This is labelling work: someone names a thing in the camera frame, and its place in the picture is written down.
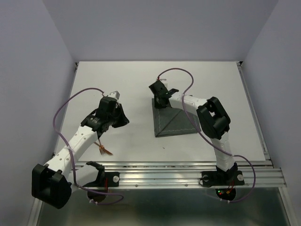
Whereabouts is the grey cloth napkin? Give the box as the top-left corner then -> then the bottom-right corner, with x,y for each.
152,99 -> 198,138

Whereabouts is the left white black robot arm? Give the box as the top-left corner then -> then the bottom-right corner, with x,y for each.
32,92 -> 129,209

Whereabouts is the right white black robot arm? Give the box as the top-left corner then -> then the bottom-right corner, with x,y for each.
149,81 -> 238,184

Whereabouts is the copper fork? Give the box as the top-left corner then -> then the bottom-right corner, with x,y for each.
98,139 -> 106,155

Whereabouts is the copper knife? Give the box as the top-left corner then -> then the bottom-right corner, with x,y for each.
94,142 -> 113,156

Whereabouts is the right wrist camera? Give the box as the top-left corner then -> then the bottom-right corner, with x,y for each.
160,79 -> 168,85

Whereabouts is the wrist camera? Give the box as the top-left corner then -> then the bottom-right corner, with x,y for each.
160,79 -> 168,85
108,91 -> 120,100

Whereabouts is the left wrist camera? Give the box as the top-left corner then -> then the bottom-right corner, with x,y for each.
108,91 -> 120,100

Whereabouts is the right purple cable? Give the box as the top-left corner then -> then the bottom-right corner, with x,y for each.
157,68 -> 257,204

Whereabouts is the purple cable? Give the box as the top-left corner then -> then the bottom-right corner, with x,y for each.
157,68 -> 257,204
52,88 -> 124,205

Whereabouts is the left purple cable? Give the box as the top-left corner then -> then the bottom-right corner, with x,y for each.
52,88 -> 124,205

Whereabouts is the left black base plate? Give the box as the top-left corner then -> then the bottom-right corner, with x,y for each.
85,172 -> 120,188

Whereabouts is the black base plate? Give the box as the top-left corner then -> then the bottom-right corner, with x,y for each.
85,172 -> 120,188
200,163 -> 245,187

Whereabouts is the aluminium front rail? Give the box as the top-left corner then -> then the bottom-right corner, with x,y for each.
102,161 -> 286,190

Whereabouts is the aluminium rail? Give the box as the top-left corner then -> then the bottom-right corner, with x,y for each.
102,161 -> 286,190
236,61 -> 274,167

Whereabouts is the aluminium right side rail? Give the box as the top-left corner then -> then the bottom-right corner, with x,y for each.
236,61 -> 274,167

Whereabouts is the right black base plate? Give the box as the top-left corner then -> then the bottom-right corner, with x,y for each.
200,163 -> 245,187

